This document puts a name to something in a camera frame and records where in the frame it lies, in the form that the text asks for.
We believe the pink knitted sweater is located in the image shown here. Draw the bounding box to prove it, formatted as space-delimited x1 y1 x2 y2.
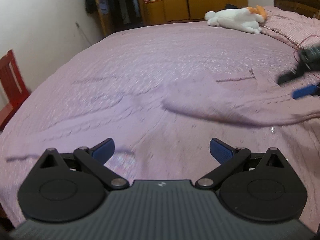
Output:
7 69 319 161

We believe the pink folded blanket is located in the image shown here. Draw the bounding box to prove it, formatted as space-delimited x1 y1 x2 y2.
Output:
261 6 319 51

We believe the white orange plush toy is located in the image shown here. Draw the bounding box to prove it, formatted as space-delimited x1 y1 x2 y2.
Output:
204 5 267 34

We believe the red wooden chair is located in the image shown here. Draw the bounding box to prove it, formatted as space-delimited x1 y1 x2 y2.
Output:
1 49 30 132

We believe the pink floral bedspread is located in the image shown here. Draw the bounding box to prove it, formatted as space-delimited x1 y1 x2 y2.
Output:
1 22 319 230

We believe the yellow wooden wardrobe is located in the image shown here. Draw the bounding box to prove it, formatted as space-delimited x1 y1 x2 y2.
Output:
95 0 248 36

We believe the red cable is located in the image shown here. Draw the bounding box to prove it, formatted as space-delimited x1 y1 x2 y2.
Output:
292 33 320 79

